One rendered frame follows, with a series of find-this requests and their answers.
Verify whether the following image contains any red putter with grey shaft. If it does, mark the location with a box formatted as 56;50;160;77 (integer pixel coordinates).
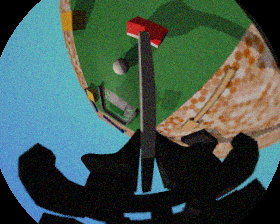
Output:
127;16;169;193

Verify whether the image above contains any white golf ball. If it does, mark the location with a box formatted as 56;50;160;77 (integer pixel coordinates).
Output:
112;59;129;75

